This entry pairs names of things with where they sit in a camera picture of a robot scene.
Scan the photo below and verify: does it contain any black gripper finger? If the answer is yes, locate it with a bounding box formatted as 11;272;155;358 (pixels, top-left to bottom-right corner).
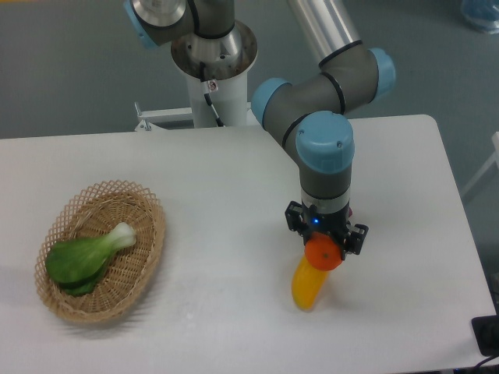
340;223;369;260
285;201;306;236

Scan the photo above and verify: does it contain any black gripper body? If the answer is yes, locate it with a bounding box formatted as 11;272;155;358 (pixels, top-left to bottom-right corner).
299;203;350;238

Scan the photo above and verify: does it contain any orange fruit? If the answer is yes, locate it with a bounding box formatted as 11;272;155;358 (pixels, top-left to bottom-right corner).
304;232;343;271

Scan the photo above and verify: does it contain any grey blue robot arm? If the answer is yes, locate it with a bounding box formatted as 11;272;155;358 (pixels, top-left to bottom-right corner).
124;1;396;257

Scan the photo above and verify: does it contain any yellow mango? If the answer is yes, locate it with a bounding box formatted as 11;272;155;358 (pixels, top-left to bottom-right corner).
291;256;329;311

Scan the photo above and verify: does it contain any black device at edge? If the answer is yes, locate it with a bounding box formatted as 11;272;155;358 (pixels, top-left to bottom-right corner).
471;315;498;356

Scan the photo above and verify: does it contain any woven wicker basket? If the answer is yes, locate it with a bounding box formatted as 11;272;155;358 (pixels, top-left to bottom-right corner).
34;181;165;323

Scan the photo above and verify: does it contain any green bok choy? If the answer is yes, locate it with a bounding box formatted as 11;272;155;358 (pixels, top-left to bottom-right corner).
45;222;136;296

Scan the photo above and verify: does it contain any blue plastic bag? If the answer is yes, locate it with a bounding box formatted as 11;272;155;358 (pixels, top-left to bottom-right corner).
460;0;498;34

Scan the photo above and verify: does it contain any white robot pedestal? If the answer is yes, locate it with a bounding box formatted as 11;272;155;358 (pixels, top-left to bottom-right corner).
169;20;259;129

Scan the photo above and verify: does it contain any white metal bracket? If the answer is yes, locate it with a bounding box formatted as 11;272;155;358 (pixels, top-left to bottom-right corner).
134;102;194;132

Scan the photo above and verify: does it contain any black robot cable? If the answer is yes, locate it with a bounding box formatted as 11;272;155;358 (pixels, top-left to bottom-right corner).
198;61;226;128

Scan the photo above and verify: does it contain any white frame at right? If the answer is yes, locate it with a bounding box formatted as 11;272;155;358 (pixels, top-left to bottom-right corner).
460;132;498;203

